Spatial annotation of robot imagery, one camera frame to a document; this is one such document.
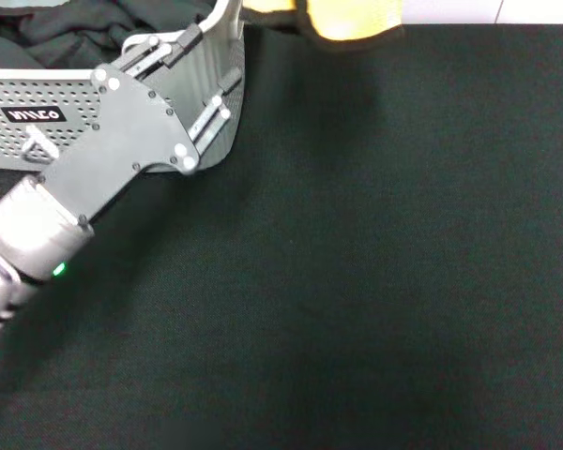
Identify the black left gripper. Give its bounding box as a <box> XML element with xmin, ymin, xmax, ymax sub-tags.
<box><xmin>35</xmin><ymin>22</ymin><xmax>243</xmax><ymax>227</ymax></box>

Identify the grey yellow towel black trim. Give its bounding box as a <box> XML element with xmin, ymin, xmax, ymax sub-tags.
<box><xmin>240</xmin><ymin>0</ymin><xmax>407</xmax><ymax>53</ymax></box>

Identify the grey perforated storage box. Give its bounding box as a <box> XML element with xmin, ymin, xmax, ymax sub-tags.
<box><xmin>0</xmin><ymin>0</ymin><xmax>248</xmax><ymax>173</ymax></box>

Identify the black tablecloth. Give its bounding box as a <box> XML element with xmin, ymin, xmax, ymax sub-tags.
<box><xmin>0</xmin><ymin>22</ymin><xmax>563</xmax><ymax>450</ymax></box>

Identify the black cloth pile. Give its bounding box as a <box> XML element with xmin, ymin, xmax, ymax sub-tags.
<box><xmin>0</xmin><ymin>0</ymin><xmax>218</xmax><ymax>71</ymax></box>

